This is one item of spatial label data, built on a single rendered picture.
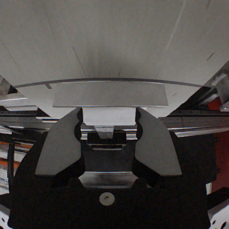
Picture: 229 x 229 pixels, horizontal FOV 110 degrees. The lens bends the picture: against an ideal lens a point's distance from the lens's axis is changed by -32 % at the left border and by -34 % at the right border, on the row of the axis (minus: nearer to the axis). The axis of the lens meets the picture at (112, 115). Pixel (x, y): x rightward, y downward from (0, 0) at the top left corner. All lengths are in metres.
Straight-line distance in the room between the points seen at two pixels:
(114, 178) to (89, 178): 0.04
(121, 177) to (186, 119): 0.41
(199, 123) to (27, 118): 0.74
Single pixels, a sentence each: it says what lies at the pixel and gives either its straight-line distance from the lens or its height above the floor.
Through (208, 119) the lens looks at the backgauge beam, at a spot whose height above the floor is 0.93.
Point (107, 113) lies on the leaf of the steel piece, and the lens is 0.15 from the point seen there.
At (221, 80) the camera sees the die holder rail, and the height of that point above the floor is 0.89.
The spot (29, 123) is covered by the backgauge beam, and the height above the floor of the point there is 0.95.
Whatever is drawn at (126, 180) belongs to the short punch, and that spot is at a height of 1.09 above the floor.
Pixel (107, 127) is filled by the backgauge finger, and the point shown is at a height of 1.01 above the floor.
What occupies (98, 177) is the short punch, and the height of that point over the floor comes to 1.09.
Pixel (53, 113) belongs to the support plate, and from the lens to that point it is 0.18.
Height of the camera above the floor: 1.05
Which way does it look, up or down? 19 degrees down
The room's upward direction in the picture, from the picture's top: 180 degrees clockwise
